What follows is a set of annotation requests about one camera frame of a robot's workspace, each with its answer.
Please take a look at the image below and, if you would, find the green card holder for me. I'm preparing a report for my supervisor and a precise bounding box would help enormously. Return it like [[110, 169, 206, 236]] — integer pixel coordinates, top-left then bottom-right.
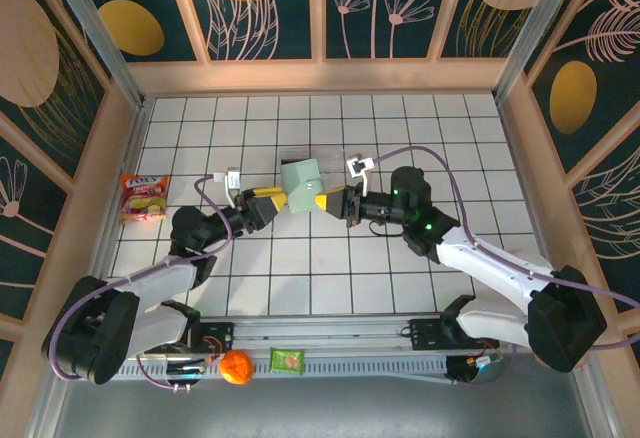
[[278, 157, 327, 215]]

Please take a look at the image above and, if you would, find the clear acrylic card stand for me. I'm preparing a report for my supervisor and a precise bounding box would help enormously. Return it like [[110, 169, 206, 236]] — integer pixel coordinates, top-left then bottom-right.
[[278, 147, 357, 194]]

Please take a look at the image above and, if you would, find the red Fox's candy bag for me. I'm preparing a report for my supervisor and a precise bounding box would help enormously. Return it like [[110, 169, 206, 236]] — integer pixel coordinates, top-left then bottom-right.
[[118, 173, 171, 227]]

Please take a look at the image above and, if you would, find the black controller box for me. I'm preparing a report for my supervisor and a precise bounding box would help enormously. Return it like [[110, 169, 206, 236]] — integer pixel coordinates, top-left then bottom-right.
[[166, 357, 211, 393], [446, 352, 504, 387]]

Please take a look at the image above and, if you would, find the orange mandarin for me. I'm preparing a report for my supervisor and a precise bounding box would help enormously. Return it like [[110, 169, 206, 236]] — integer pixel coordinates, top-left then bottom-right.
[[218, 349, 255, 387]]

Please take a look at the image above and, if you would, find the green snack packet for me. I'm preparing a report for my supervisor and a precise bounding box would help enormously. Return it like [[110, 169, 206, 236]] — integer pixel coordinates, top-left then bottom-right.
[[269, 347, 306, 375]]

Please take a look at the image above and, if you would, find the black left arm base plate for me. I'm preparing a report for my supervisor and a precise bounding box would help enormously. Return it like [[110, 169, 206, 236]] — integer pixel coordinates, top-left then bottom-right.
[[187, 321, 236, 355]]

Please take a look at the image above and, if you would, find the aluminium table side rail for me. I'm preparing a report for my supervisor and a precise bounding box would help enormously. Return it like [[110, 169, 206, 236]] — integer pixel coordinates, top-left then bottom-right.
[[29, 100, 152, 438], [497, 95, 557, 272]]

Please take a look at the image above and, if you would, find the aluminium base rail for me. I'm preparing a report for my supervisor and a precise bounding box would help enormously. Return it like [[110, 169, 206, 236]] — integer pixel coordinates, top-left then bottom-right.
[[189, 311, 534, 357]]

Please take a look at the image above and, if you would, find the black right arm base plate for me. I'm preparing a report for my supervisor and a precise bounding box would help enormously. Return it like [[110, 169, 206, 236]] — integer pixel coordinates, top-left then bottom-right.
[[402, 316, 501, 354]]

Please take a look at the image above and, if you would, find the slotted grey cable duct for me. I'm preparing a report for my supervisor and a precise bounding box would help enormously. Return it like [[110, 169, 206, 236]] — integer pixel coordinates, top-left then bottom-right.
[[114, 357, 449, 384]]

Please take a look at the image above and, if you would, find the aluminium corner post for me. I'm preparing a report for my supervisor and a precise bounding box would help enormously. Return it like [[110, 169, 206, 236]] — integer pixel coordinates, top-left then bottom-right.
[[42, 0, 149, 109], [492, 0, 586, 104]]

